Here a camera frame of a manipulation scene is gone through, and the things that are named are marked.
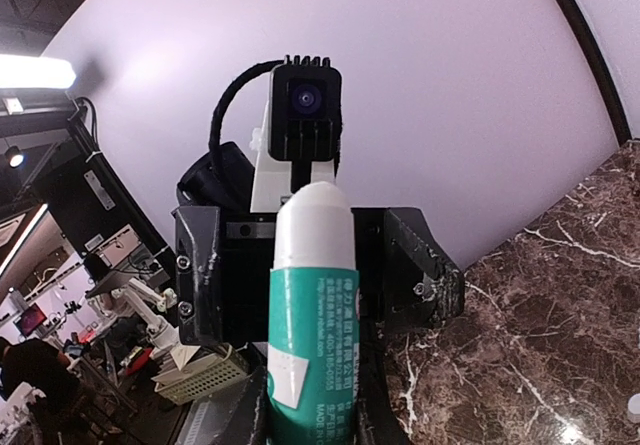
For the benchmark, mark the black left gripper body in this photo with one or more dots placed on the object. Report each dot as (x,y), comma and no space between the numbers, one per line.
(245,249)

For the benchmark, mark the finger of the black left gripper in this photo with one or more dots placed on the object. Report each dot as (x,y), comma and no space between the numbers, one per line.
(423,288)
(198,274)

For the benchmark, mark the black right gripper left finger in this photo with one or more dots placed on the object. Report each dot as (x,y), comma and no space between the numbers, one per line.
(248,420)

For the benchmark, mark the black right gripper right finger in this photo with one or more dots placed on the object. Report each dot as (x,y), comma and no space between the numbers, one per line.
(376,423)

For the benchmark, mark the white green glue stick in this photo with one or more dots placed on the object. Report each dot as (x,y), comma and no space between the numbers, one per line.
(313,323)

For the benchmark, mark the small white glue cap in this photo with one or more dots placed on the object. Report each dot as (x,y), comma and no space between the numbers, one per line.
(633,409)

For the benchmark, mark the white industrial robot arm background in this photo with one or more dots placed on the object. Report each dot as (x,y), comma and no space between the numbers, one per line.
(207,414)

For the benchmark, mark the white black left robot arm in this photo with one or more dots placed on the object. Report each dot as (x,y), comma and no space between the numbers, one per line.
(225,178)

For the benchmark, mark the white plastic basket background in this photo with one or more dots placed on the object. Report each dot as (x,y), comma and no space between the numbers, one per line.
(202,377)

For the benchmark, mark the person in background room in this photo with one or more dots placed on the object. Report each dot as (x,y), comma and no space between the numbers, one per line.
(45,368)

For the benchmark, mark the black left corner frame post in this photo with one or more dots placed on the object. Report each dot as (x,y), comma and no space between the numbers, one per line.
(600,71)

